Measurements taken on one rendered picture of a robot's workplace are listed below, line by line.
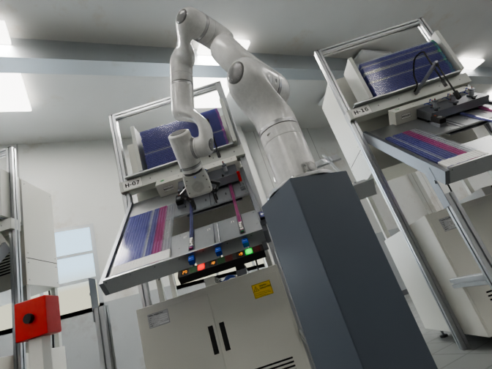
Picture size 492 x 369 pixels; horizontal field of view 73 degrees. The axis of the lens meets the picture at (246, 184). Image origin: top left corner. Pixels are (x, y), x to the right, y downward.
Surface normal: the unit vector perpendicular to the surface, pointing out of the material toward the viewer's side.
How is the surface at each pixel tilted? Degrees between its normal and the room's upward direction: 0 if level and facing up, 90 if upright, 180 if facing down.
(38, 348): 90
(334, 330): 90
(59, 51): 90
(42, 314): 90
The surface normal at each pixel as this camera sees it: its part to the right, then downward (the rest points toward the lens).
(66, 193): 0.34, -0.45
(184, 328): -0.09, -0.35
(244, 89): -0.34, 0.43
